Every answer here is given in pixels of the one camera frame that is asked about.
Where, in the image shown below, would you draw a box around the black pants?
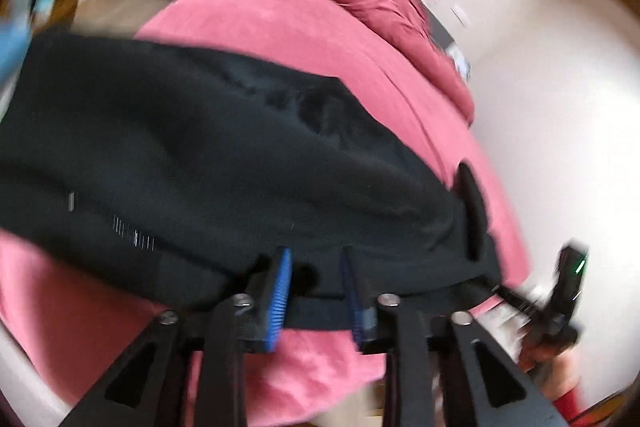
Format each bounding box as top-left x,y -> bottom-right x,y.
1,30 -> 501,331

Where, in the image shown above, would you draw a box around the right hand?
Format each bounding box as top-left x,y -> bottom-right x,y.
518,343 -> 579,401

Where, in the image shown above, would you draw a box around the pink bed blanket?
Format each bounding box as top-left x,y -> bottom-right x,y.
1,0 -> 528,426

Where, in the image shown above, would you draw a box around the pink rolled duvet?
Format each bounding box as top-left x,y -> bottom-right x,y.
332,0 -> 475,124

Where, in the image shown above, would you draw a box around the teal lidded white bucket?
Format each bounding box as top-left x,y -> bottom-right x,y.
32,0 -> 56,18

